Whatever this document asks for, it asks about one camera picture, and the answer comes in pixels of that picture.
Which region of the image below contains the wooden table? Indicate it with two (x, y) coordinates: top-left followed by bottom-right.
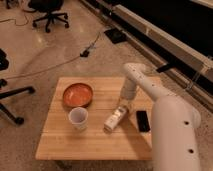
(36, 77), (152, 160)

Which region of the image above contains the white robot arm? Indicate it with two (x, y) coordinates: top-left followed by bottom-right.
(121, 63), (202, 171)

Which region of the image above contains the clear plastic bottle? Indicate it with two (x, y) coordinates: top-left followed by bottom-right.
(104, 105), (129, 132)

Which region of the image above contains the orange bowl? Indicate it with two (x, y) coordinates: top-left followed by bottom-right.
(63, 83), (93, 108)

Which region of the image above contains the black office chair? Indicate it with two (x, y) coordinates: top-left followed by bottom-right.
(28, 0), (69, 33)

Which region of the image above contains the black chair base left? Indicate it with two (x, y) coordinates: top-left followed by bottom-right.
(0, 48), (36, 126)

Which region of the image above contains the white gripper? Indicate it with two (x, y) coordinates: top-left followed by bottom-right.
(120, 79), (137, 100)

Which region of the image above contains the white paper cup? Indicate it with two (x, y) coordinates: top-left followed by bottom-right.
(68, 107), (88, 130)

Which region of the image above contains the floor cable with plug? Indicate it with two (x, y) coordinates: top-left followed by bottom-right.
(3, 30), (104, 81)

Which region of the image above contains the black smartphone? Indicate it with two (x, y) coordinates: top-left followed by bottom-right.
(136, 111), (150, 132)

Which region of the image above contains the black floor mat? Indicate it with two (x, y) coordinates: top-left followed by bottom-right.
(105, 28), (126, 44)

